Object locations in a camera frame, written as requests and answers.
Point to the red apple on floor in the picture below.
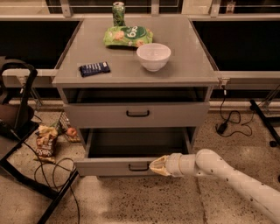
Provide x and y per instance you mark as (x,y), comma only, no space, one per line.
(71,132)

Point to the grey drawer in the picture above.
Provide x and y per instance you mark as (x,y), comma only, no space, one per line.
(129,152)
(137,115)

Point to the black stand base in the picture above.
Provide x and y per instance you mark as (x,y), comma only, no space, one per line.
(269,122)

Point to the green chip bag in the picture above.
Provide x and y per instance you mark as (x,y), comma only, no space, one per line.
(132,36)

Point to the grey drawer cabinet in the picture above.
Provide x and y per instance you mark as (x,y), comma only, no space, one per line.
(187,77)

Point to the wire basket on floor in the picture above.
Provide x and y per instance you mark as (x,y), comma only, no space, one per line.
(62,126)

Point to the green soda can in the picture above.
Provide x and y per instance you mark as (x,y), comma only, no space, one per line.
(118,10)

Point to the grey top drawer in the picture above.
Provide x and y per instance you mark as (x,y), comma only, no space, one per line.
(137,115)

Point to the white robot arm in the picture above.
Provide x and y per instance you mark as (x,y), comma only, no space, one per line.
(207,163)

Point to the white bowl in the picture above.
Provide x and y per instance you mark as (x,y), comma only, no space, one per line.
(153,56)

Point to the dark blue snack bar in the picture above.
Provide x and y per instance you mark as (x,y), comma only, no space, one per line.
(93,69)

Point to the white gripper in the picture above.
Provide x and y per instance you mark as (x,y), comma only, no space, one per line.
(173,164)

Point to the black chair frame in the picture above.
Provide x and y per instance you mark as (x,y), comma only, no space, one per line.
(16,127)

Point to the brown chip bag on floor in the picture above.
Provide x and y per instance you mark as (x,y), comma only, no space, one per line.
(46,143)

